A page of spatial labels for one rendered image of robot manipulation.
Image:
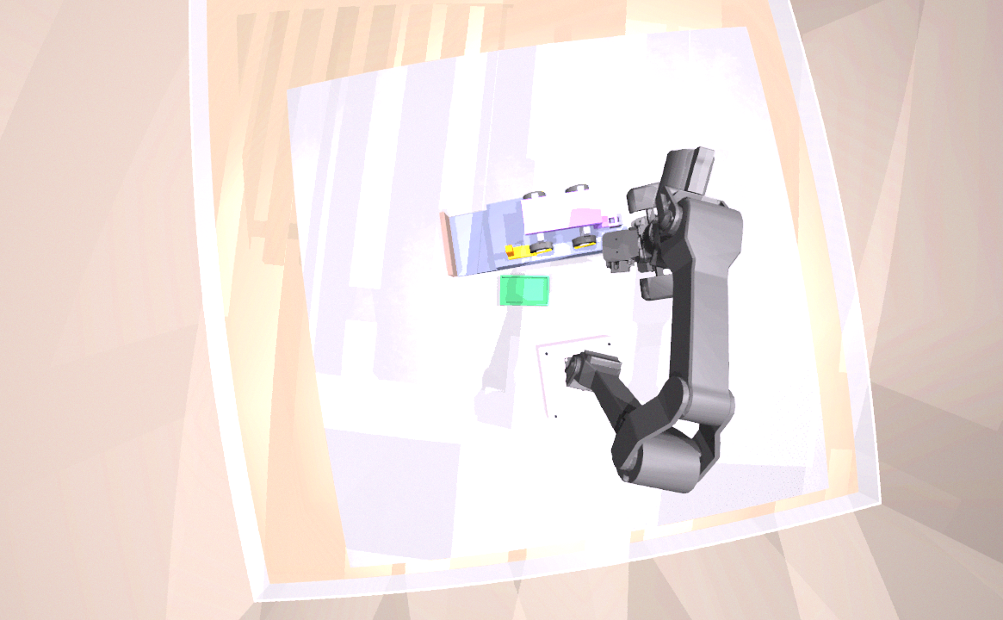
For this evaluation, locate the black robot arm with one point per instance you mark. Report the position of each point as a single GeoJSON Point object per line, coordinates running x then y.
{"type": "Point", "coordinates": [697, 238]}

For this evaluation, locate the pale lavender ramp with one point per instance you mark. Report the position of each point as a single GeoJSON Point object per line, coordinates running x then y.
{"type": "Point", "coordinates": [475, 243]}

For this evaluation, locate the yellow wedge chock with orange handle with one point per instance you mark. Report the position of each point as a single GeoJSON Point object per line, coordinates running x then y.
{"type": "Point", "coordinates": [518, 252]}

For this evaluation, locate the green tray floor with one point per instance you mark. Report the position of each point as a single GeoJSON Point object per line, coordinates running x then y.
{"type": "Point", "coordinates": [524, 290]}

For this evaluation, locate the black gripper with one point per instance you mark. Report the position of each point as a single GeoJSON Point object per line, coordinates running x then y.
{"type": "Point", "coordinates": [660, 286]}

